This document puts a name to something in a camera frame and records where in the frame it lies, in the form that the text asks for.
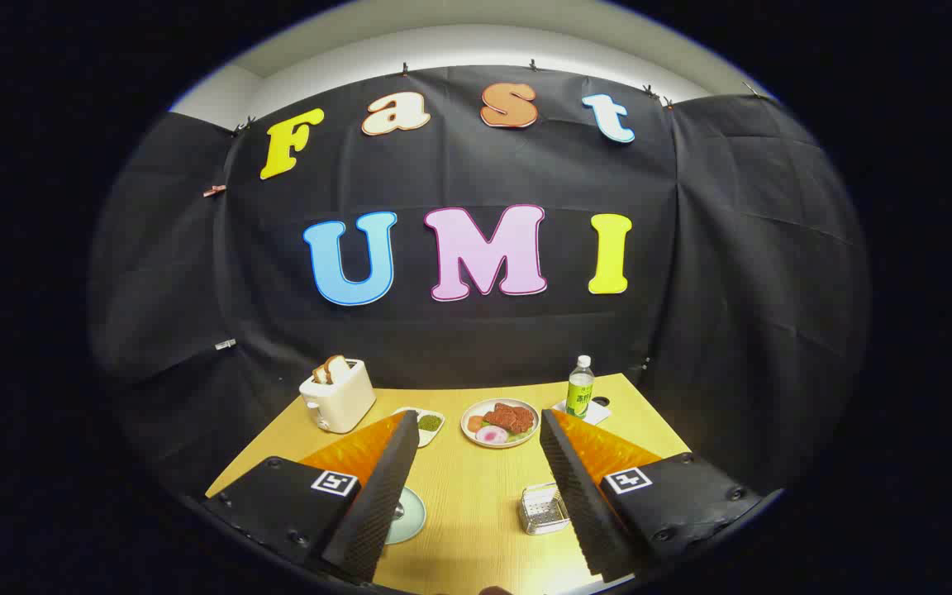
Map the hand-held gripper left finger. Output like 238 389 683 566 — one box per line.
202 409 421 586

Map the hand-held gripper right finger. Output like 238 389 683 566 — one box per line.
540 408 766 583

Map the teal plate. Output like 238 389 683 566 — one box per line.
383 486 427 545

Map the perforated metal basket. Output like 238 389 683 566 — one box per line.
517 483 570 536

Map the white coaster tray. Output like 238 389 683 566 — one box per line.
550 397 612 426

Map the white divided dish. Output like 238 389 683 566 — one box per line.
393 407 445 448

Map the white food plate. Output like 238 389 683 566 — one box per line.
460 398 540 449

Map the green label drink bottle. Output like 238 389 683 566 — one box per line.
566 355 596 419

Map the white toaster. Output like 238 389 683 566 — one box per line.
299 358 377 434

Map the brown meat piece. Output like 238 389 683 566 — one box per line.
484 402 536 434

